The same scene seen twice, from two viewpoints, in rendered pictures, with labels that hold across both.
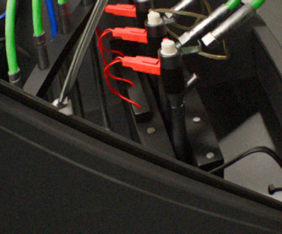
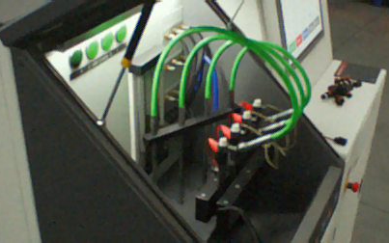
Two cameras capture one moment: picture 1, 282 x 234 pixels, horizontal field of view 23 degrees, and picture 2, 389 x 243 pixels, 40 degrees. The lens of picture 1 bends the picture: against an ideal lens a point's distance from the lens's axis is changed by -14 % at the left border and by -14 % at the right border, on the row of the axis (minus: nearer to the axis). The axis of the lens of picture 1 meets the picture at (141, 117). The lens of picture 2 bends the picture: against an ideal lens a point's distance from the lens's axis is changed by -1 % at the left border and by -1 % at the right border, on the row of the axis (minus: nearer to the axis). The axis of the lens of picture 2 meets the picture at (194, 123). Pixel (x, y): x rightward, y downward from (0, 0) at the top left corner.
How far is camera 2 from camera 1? 0.67 m
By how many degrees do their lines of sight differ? 28
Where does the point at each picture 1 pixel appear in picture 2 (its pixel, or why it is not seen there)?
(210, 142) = (232, 198)
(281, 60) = (324, 189)
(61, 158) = (88, 136)
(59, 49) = (195, 121)
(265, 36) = (332, 174)
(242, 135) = (282, 218)
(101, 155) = (100, 142)
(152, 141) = (211, 183)
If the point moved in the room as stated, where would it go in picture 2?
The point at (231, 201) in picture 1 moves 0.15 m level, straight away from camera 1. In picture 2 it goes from (146, 192) to (196, 161)
